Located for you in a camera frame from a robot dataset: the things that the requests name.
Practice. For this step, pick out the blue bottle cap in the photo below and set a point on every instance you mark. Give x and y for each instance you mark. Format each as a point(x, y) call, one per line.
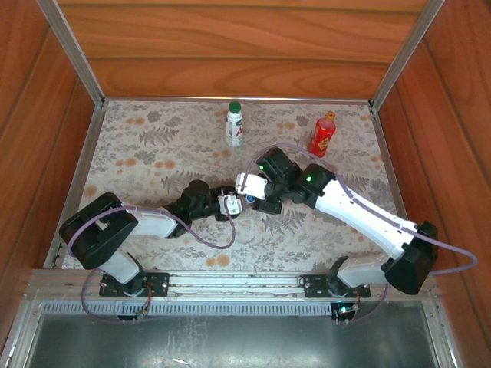
point(250, 199)

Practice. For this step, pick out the red bottle with orange cap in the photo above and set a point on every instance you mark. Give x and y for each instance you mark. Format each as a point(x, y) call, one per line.
point(321, 138)

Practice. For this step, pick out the white bottle with green cap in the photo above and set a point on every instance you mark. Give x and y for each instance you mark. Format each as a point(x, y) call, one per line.
point(234, 126)

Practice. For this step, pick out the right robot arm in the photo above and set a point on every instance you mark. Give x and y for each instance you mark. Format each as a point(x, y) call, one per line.
point(364, 214)

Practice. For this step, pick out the floral tablecloth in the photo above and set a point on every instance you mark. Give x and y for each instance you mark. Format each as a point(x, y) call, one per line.
point(153, 130)

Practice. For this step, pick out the grey metal sheet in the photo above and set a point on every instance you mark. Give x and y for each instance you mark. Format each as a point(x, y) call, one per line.
point(230, 341)

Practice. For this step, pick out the small circuit board green light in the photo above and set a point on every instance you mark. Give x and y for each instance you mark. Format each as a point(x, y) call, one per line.
point(345, 309)

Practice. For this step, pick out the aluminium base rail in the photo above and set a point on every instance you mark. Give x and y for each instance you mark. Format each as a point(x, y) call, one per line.
point(238, 281)

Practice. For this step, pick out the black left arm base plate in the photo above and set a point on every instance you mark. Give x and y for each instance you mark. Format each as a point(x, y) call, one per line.
point(153, 285)

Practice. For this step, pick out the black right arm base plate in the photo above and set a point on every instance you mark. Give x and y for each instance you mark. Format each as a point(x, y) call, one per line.
point(314, 285)

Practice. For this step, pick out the aluminium corner post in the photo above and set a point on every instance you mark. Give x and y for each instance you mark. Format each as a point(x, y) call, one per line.
point(73, 53)
point(406, 53)

